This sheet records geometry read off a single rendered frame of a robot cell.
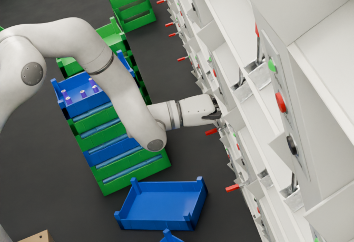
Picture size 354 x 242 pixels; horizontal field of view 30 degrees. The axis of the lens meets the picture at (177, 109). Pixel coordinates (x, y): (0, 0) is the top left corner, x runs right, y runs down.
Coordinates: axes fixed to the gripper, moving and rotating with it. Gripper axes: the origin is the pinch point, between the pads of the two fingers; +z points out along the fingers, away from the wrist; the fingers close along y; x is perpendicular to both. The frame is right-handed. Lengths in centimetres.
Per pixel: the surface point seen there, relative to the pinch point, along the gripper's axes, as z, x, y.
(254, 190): -7, 13, 55
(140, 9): -10, -48, -186
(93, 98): -41, -19, -51
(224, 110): -5.5, 10.9, 19.4
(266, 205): -6, 11, 58
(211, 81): -5.5, 11.3, 4.3
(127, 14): -18, -49, -185
